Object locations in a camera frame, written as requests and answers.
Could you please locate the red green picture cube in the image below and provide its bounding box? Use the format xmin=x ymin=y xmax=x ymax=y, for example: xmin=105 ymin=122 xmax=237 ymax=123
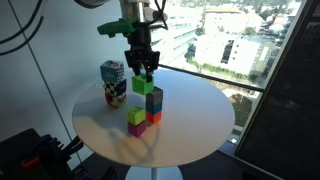
xmin=104 ymin=91 xmax=128 ymax=109

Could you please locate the blue block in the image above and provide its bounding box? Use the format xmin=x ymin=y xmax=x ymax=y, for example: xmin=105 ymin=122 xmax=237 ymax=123
xmin=145 ymin=101 xmax=163 ymax=116

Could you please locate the orange red handle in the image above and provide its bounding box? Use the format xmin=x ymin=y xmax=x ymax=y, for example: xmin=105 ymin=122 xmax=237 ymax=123
xmin=20 ymin=156 xmax=41 ymax=169

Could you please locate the blue white patterned cube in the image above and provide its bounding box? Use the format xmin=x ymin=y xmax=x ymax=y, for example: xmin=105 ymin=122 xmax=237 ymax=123
xmin=99 ymin=59 xmax=125 ymax=84

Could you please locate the yellow block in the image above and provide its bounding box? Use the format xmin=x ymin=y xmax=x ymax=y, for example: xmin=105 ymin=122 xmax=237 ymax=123
xmin=125 ymin=105 xmax=147 ymax=126

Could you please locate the tiered glass building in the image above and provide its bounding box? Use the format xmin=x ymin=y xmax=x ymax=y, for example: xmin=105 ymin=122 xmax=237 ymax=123
xmin=156 ymin=0 xmax=204 ymax=68

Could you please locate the magenta block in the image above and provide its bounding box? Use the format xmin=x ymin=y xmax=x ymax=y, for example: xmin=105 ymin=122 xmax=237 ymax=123
xmin=126 ymin=120 xmax=147 ymax=138

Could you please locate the grey block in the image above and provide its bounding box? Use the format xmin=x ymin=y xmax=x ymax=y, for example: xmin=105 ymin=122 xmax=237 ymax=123
xmin=145 ymin=86 xmax=164 ymax=106

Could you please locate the black window handrail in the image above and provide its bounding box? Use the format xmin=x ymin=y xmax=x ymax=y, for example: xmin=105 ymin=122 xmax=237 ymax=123
xmin=157 ymin=63 xmax=266 ymax=94

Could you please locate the black white checkered cube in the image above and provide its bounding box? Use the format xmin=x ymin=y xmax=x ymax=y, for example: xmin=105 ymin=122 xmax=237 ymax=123
xmin=103 ymin=78 xmax=128 ymax=97

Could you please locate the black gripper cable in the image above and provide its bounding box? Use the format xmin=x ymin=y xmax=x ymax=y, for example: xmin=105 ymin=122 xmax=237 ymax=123
xmin=149 ymin=0 xmax=170 ymax=31

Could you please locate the white table pedestal base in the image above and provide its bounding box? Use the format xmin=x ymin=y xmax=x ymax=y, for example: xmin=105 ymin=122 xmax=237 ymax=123
xmin=124 ymin=164 xmax=184 ymax=180

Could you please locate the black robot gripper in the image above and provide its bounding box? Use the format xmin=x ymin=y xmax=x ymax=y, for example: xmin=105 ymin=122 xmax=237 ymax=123
xmin=123 ymin=23 xmax=161 ymax=83

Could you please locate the dark panel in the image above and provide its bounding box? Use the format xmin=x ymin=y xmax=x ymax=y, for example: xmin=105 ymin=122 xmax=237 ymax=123
xmin=234 ymin=0 xmax=320 ymax=180

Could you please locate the black equipment bag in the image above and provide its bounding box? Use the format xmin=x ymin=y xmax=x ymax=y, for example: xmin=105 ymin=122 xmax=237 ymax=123
xmin=0 ymin=128 xmax=84 ymax=180

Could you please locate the green block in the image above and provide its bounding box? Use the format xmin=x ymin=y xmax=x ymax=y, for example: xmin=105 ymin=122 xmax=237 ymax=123
xmin=131 ymin=73 xmax=155 ymax=96

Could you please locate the beige building with yellow roof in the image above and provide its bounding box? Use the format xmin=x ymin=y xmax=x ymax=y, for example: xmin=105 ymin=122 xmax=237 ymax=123
xmin=203 ymin=6 xmax=264 ymax=36

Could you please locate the orange block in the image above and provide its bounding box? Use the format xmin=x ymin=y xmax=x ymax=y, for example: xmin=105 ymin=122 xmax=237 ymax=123
xmin=145 ymin=110 xmax=163 ymax=125

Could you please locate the white office building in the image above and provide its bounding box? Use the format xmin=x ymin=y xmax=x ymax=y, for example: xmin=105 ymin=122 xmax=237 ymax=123
xmin=194 ymin=31 xmax=278 ymax=77

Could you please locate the black hanging cable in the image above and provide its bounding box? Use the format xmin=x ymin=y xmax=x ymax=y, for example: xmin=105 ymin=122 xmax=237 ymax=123
xmin=0 ymin=15 xmax=46 ymax=56
xmin=0 ymin=0 xmax=44 ymax=45

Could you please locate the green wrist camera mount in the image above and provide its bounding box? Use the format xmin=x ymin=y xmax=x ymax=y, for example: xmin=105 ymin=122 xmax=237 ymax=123
xmin=96 ymin=17 xmax=141 ymax=39

